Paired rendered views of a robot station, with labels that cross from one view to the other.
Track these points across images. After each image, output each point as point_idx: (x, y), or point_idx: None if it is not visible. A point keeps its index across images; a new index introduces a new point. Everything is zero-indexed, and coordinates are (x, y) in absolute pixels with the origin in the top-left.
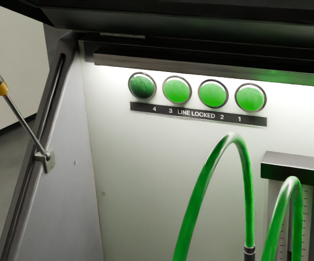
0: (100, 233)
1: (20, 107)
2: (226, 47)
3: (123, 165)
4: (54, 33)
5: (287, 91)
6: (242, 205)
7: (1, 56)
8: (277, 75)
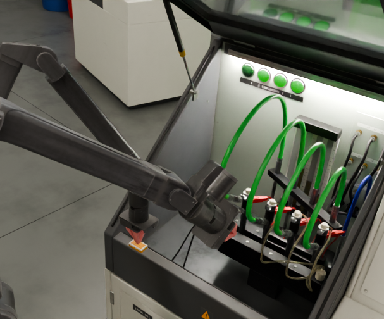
0: (211, 143)
1: (184, 87)
2: (291, 59)
3: (230, 109)
4: None
5: (315, 86)
6: None
7: None
8: (310, 76)
